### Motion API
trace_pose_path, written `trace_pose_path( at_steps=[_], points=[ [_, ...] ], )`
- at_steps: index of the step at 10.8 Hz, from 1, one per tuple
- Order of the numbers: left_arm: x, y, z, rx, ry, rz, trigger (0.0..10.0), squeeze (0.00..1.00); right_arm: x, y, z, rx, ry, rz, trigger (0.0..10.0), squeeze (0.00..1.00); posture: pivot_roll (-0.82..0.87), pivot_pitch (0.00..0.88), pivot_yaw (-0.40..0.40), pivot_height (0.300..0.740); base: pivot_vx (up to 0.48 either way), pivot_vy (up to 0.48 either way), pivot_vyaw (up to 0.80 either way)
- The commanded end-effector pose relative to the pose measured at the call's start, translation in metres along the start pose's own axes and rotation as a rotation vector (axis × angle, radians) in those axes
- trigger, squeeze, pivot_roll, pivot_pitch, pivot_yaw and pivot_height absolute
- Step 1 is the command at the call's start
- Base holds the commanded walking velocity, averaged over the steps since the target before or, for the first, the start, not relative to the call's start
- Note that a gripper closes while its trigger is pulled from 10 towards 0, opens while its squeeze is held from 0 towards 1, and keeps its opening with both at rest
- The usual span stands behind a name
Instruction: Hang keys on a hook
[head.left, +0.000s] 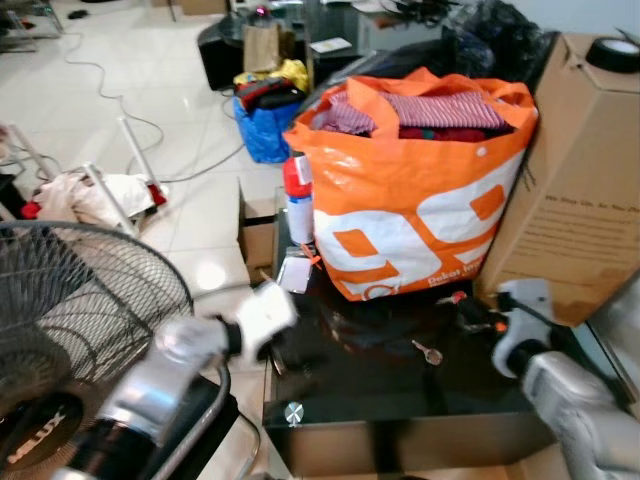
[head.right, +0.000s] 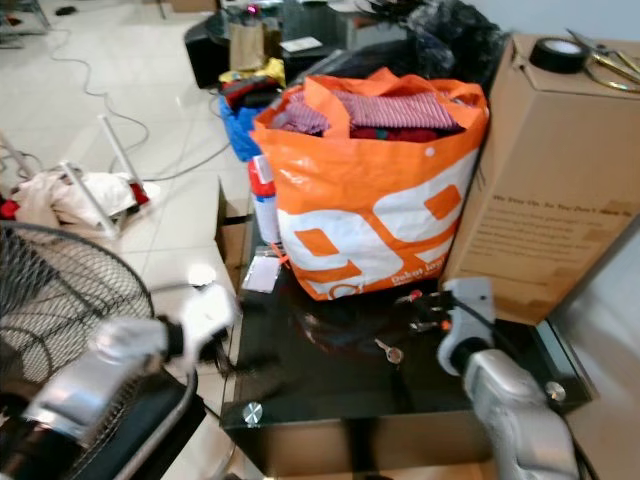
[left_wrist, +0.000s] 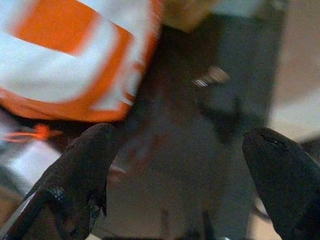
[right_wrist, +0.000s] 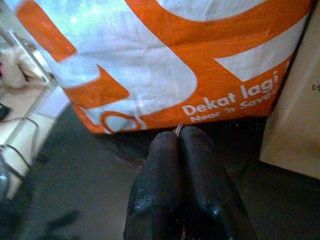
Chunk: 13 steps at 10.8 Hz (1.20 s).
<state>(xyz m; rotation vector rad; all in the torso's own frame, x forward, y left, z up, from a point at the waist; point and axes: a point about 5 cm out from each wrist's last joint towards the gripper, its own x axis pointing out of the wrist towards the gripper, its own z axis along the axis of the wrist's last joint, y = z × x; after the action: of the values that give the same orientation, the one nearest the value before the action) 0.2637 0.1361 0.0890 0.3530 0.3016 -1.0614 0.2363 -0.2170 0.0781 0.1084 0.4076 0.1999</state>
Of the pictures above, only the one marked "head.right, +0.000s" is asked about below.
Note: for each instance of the silver table bolt cap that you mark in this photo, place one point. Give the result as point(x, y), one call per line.
point(555, 392)
point(251, 413)

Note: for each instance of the dark red cloth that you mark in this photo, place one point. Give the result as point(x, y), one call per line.
point(395, 133)

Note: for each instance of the white rack tube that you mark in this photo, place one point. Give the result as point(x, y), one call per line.
point(80, 190)
point(120, 155)

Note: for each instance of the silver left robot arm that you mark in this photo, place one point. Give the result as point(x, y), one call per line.
point(90, 385)

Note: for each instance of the brown paper bag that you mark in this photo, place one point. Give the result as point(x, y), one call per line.
point(247, 48)

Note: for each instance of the white cloth pile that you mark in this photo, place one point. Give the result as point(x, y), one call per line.
point(80, 205)

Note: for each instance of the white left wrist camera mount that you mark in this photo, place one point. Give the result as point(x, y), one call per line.
point(210, 315)

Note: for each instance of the yellow cloth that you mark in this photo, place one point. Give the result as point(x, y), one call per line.
point(265, 70)

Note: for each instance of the black glass table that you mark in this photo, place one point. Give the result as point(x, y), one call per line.
point(320, 380)

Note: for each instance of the black floor cabinet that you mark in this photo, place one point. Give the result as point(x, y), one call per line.
point(208, 50)

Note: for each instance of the white paper sheet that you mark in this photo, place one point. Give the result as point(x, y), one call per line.
point(301, 44)

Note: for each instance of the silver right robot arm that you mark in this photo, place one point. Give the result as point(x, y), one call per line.
point(520, 420)

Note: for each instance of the black tape roll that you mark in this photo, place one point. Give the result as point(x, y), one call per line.
point(540, 58)

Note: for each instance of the red white spray can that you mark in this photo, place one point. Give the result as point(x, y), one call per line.
point(265, 215)

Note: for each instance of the large brown cardboard box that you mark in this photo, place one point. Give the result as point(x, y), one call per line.
point(550, 200)

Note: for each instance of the blue carrier bag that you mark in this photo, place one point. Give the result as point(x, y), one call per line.
point(240, 135)

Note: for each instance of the small open cardboard box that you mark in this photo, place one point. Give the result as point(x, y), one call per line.
point(232, 240)

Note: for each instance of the black plastic bag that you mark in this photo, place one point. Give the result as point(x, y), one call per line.
point(455, 40)

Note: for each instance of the pink striped cloth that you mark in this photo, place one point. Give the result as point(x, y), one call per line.
point(395, 110)

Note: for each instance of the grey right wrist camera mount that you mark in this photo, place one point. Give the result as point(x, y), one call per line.
point(470, 298)

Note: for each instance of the grey metal rack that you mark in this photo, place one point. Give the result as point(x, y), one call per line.
point(20, 18)

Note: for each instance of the white paper tag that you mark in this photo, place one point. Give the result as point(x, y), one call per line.
point(260, 272)

